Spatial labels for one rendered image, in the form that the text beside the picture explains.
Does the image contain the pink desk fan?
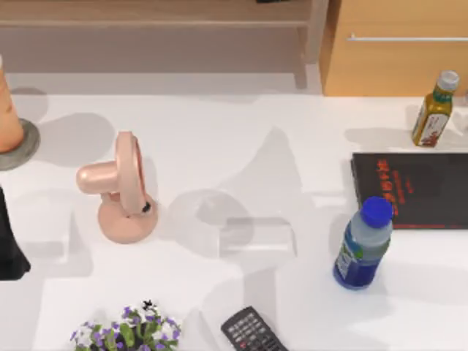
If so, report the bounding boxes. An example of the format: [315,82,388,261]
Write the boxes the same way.
[75,131,159,244]

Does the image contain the blue capped water bottle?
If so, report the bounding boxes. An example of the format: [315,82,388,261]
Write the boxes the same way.
[332,196,394,291]

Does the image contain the black remote control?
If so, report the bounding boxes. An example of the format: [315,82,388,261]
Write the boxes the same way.
[220,306,290,351]

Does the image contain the pale wooden open shelf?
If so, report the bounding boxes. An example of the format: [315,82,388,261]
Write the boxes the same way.
[0,0,330,90]

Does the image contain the black book with red print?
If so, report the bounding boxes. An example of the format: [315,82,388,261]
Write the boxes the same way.
[350,151,468,230]

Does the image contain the purple and white flower plant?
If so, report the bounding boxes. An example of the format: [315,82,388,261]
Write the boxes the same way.
[69,299,182,351]

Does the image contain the wooden cupboard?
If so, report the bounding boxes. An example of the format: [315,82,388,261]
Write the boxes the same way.
[319,0,468,98]

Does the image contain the yellow green tea bottle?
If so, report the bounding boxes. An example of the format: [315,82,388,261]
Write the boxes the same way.
[412,70,461,148]

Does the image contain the grey round coaster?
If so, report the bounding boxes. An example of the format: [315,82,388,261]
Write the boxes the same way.
[0,118,41,171]

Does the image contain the orange cup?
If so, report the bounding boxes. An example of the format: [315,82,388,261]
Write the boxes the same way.
[0,55,25,154]

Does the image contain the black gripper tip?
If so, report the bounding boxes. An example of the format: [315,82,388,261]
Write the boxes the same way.
[0,186,31,282]

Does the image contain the long metal handle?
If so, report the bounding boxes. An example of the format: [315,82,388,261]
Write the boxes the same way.
[347,33,468,42]

